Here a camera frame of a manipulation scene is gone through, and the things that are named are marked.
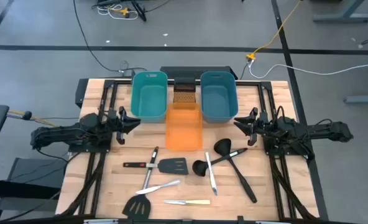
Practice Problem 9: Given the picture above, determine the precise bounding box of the dark blue-teal plastic bin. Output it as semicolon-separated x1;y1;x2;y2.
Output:
200;71;239;124

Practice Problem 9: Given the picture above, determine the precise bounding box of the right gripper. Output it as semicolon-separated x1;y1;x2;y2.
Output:
233;107;277;146

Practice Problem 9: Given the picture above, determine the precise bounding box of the yellow cord with black knob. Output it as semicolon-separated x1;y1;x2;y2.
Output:
6;110;59;128

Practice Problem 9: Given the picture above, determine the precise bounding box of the knife with cream handle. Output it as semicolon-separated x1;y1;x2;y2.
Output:
163;199;211;206

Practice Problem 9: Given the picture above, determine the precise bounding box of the silver table knife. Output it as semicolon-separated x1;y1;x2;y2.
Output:
205;151;218;197
136;179;182;195

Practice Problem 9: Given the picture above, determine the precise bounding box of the black ladle with white label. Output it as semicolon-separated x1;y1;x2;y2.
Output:
192;147;249;177

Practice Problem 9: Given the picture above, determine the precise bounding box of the steel box grater black handle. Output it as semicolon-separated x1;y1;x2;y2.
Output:
173;77;197;105

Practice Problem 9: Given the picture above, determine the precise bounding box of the orange translucent plastic bin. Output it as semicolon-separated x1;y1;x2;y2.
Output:
165;103;203;152

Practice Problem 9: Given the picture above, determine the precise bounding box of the teal green plastic bin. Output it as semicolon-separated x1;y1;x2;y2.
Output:
131;70;168;123

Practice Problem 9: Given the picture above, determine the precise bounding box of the black floor cable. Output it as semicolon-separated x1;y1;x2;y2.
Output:
73;0;147;75

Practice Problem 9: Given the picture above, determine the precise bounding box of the black slotted spatula red-marked handle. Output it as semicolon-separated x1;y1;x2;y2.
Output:
123;157;190;175

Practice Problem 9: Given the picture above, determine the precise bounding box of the black aluminium table frame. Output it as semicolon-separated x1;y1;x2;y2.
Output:
55;77;321;224

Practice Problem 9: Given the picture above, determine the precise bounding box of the white power cable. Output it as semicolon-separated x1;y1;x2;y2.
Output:
248;58;368;79

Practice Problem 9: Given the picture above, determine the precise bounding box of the yellow extension cable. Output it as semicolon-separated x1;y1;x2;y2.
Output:
246;0;303;62

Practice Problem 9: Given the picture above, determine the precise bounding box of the plain black ladle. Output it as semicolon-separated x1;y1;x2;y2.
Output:
213;138;258;204

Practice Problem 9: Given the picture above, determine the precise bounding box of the grey desk foot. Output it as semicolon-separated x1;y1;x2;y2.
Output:
344;95;368;105

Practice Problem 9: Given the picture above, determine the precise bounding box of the white coiled floor cable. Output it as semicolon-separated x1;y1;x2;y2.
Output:
96;3;140;21

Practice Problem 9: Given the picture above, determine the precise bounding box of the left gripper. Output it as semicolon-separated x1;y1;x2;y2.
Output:
108;106;141;146

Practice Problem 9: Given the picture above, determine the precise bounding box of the black slotted spatula steel handle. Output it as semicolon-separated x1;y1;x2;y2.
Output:
121;146;160;219

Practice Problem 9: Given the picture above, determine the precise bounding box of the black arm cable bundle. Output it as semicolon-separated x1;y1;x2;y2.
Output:
269;155;318;220
58;151;107;218

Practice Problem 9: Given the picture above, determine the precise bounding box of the grey desk leg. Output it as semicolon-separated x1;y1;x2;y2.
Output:
313;0;368;24

